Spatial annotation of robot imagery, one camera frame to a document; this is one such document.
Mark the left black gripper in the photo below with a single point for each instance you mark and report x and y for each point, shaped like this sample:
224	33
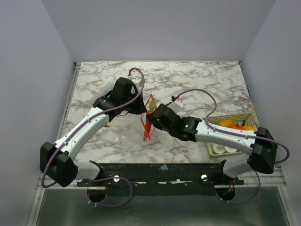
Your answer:
141	108

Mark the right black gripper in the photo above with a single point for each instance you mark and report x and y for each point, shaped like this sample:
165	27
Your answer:
153	117

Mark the clear zip top bag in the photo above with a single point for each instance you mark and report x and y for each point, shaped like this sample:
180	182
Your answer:
129	129

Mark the orange toy carrot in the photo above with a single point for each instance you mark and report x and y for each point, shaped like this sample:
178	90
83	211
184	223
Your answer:
147	127

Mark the yellow toy bell pepper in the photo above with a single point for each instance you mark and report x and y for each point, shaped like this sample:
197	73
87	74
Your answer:
248	127

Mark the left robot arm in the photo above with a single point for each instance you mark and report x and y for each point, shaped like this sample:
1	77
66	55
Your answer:
57	160

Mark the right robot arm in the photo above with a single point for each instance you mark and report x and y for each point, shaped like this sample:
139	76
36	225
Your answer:
258	147

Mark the white toy garlic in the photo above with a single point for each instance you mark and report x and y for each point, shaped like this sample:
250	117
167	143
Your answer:
230	150
218	149

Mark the orange toy pumpkin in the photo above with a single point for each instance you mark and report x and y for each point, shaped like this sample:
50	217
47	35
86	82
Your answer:
236	126

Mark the beige plastic basket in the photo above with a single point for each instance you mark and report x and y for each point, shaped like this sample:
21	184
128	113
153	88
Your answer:
209	132

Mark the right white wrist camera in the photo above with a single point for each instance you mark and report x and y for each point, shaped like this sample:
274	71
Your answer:
176	106

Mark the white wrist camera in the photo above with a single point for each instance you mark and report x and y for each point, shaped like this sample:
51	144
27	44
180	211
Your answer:
176	106
138	81

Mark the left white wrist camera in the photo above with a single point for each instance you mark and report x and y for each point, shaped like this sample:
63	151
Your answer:
138	81

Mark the black mounting rail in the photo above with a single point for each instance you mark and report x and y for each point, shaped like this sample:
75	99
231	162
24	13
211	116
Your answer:
151	179

